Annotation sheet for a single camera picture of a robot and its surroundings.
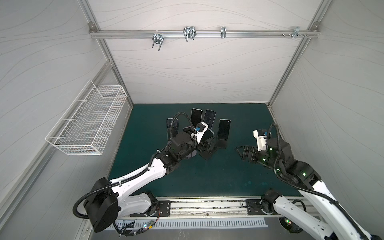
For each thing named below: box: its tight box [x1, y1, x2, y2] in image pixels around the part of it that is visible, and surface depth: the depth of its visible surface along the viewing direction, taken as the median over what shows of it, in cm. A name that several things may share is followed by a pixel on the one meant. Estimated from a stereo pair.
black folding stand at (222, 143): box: [217, 139, 227, 149], surface depth 102 cm
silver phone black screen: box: [200, 128, 215, 144], surface depth 65 cm
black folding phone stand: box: [199, 147, 218, 161], surface depth 93 cm
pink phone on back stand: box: [203, 109, 217, 129], surface depth 99 cm
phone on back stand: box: [190, 108, 203, 127], surface depth 97 cm
